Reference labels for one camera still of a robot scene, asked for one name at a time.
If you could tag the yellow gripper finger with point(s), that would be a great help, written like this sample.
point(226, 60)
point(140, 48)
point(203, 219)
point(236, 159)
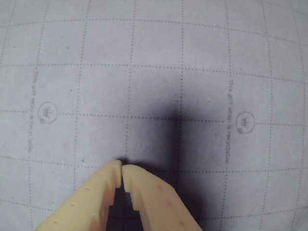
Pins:
point(91, 204)
point(156, 204)

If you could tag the gridded wrapping paper sheet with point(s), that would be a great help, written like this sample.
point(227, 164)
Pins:
point(154, 60)

